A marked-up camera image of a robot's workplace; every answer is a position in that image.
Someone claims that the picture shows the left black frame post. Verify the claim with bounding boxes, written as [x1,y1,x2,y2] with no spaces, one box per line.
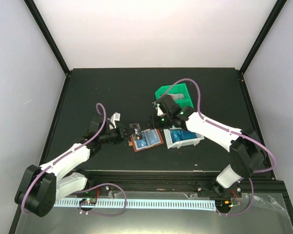
[24,0,70,76]

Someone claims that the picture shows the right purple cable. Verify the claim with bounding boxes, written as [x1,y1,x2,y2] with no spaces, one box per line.
[166,78,277,181]

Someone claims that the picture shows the left circuit board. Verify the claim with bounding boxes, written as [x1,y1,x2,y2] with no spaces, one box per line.
[80,198,97,206]

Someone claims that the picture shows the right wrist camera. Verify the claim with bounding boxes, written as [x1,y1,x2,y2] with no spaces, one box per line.
[153,102,165,117]

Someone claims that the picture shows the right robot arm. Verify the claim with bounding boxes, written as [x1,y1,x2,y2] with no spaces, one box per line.
[147,94,266,196]

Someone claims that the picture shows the blue cards stack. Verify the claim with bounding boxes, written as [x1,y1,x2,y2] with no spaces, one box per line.
[170,130,197,143]

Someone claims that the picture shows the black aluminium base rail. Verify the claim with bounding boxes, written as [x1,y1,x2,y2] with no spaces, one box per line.
[85,170,286,198]

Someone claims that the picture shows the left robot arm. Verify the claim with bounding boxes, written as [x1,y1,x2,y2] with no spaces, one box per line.
[15,113,135,217]

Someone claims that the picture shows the right circuit board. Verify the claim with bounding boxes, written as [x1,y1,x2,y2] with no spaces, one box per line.
[219,200,240,208]

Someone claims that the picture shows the right black frame post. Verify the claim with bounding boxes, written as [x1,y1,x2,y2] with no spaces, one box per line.
[238,0,289,74]

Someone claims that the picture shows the red white cards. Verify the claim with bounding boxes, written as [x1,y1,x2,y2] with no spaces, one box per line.
[169,94,184,101]

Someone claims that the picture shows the brown leather card holder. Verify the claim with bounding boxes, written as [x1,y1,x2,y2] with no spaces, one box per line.
[128,129,164,152]

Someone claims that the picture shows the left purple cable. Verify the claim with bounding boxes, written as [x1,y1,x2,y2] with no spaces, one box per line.
[21,102,113,215]

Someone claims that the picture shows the white slotted cable duct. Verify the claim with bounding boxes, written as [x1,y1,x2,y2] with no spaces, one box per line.
[54,197,216,211]

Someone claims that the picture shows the circuit board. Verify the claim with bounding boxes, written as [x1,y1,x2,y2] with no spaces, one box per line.
[219,200,240,208]
[80,198,97,206]

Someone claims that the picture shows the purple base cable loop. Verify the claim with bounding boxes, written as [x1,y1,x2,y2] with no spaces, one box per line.
[78,183,127,217]

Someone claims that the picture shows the black frame post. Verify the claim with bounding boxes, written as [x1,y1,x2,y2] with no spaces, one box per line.
[238,0,289,74]
[24,0,70,76]

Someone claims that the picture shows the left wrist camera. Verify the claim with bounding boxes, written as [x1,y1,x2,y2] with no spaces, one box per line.
[108,112,121,130]

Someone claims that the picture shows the green upper bin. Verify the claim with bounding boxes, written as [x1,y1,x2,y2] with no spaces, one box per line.
[155,83,194,108]

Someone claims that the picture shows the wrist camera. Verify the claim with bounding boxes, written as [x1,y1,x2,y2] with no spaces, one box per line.
[153,102,165,117]
[108,112,121,130]

